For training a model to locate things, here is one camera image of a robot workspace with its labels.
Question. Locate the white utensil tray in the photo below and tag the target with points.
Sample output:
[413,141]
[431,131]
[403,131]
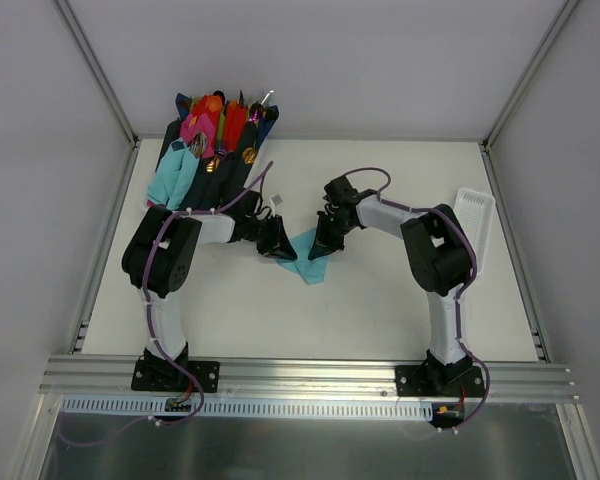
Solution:
[475,211]

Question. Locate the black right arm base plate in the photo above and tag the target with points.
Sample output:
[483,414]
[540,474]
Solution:
[417,381]

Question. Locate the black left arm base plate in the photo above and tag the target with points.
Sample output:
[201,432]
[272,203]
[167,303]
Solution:
[157,375]

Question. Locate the red rolled napkin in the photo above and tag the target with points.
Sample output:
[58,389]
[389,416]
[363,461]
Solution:
[235,119]

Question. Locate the light blue paper napkin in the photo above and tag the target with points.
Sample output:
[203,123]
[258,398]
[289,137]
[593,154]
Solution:
[312,272]

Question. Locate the white slotted cable duct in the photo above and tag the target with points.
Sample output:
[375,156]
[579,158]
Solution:
[249,408]

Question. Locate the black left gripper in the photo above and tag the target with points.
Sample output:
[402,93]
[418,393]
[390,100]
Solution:
[268,235]

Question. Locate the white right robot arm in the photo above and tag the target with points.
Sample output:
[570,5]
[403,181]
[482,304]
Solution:
[440,257]

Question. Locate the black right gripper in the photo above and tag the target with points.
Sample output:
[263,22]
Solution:
[330,223]

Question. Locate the aluminium front rail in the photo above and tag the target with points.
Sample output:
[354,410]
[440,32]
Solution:
[511,382]

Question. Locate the dark navy rolled napkin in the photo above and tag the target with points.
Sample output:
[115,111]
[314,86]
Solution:
[216,181]

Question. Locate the white plastic basket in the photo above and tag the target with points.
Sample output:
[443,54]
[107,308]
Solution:
[144,202]

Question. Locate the magenta rolled napkin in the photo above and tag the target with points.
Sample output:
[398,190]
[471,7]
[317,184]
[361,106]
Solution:
[200,124]

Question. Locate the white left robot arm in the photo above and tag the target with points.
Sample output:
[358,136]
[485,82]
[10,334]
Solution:
[158,259]

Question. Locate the light blue rolled napkin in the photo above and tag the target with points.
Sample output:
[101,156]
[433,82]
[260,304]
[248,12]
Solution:
[173,177]

